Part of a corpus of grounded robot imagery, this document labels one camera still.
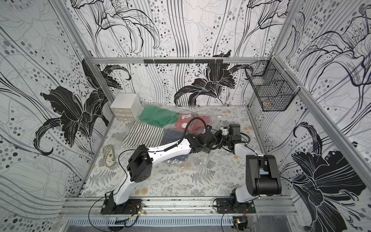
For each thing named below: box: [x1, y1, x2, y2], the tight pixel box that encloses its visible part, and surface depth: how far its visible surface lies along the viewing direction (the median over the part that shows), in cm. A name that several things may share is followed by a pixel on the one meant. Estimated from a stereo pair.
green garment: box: [138, 104, 180, 128], surface depth 110 cm
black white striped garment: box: [122, 121, 165, 148], surface depth 103 cm
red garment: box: [174, 113, 212, 135], surface depth 106 cm
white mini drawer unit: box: [110, 92, 143, 121], surface depth 107 cm
